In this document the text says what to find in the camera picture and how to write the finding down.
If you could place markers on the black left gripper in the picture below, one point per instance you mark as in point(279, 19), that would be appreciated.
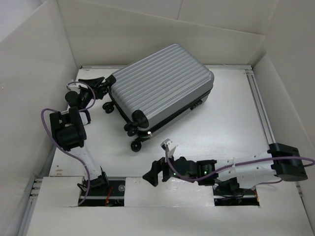
point(99, 91)

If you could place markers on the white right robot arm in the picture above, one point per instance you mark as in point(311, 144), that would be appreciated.
point(279, 163)

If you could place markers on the aluminium rail frame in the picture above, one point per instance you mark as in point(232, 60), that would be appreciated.
point(230, 124)

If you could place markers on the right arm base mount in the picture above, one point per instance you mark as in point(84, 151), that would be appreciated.
point(228, 193)

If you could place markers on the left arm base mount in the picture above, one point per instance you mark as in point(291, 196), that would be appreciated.
point(112, 196)

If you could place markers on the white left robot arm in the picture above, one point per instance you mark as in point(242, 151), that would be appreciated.
point(68, 130)

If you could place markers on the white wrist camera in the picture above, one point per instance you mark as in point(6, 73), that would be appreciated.
point(169, 147)
point(73, 85)

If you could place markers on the grey hard-shell suitcase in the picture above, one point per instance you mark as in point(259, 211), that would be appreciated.
point(156, 91)

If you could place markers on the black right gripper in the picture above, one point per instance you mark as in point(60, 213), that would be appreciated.
point(152, 176)

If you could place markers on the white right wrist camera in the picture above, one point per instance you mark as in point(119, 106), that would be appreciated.
point(169, 147)

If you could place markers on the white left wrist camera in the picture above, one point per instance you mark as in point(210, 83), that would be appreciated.
point(73, 85)

